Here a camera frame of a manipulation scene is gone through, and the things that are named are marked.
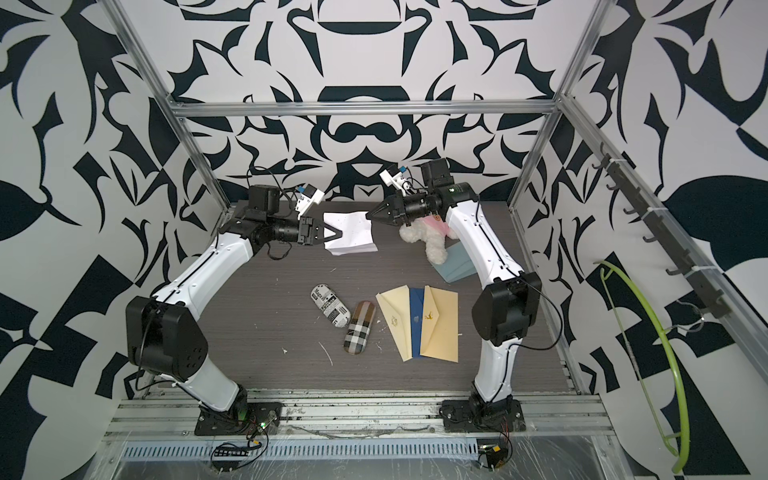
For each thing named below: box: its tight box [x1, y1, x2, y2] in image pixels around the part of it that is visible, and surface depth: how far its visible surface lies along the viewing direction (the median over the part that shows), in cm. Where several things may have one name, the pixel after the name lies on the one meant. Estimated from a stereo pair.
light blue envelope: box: [431, 241, 477, 283], surface depth 103 cm
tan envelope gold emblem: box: [420, 285, 459, 363], surface depth 89 cm
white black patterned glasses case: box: [310, 283, 351, 328], surface depth 92 cm
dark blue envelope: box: [409, 288, 425, 357], surface depth 93 cm
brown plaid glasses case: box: [343, 300, 376, 355], surface depth 88 cm
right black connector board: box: [478, 444, 507, 470], surface depth 73 cm
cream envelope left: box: [375, 284, 413, 362], surface depth 92 cm
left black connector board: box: [213, 442, 262, 457], surface depth 74 cm
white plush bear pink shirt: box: [399, 215, 458, 265], surface depth 102 cm
